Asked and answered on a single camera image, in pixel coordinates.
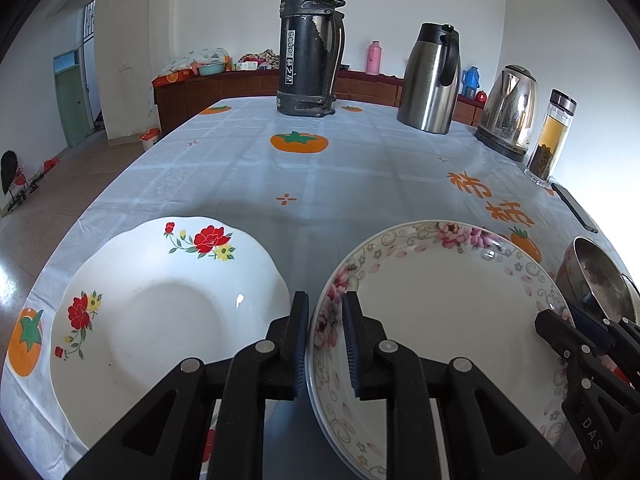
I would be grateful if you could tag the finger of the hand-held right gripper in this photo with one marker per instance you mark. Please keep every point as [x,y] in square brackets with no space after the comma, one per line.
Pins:
[627,345]
[560,332]

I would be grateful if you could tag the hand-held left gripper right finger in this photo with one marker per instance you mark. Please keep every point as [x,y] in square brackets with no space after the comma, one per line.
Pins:
[352,345]

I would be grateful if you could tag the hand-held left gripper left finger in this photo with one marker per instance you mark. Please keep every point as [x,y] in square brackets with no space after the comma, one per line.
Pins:
[300,340]

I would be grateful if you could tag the metal-rimmed bowl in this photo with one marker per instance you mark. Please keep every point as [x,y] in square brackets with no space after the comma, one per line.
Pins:
[595,280]

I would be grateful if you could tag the pink floral plate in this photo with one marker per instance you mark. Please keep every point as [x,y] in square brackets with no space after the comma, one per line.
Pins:
[450,310]
[334,452]

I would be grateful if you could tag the white plate with red flowers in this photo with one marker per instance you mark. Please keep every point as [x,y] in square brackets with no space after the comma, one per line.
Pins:
[150,310]

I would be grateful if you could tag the black smartphone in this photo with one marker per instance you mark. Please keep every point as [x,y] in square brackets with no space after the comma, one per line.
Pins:
[575,207]

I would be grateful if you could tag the persimmon print tablecloth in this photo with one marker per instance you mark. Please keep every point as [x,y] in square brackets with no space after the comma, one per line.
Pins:
[310,185]

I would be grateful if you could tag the glass tea bottle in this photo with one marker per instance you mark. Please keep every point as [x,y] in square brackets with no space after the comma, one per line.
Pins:
[547,135]

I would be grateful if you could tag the steel electric kettle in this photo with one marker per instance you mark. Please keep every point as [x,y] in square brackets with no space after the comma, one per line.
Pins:
[510,110]

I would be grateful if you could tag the small red jar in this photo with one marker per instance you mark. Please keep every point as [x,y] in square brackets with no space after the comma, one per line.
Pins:
[481,97]

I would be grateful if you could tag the red and white bag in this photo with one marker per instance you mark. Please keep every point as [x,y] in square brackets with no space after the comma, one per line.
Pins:
[150,139]

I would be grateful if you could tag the blue thermos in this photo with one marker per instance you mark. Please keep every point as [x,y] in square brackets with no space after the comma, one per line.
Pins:
[470,84]

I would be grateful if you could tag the wooden cabinet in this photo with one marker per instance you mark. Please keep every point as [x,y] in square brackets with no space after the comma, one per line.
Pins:
[220,87]

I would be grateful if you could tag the pile of cloth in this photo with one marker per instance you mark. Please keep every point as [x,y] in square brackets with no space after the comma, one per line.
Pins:
[262,59]

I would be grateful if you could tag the green basin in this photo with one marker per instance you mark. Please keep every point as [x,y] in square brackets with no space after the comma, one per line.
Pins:
[211,68]

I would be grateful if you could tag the pink thermos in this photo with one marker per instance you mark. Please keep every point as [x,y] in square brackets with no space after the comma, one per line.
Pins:
[374,59]

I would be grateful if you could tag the black thermos flask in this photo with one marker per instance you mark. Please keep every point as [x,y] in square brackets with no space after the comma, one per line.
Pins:
[305,50]

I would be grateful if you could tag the orange box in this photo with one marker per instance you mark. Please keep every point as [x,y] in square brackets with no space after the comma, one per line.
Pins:
[172,77]

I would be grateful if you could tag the white plastic bag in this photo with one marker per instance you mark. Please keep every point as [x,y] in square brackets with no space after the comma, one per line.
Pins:
[185,60]

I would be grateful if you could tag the green door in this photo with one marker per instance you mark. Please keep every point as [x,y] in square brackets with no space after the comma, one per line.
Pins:
[72,105]

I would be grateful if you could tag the black stroller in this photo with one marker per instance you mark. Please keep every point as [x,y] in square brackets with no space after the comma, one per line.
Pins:
[10,170]

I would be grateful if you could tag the barred window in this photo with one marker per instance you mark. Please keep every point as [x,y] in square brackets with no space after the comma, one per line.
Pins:
[89,19]

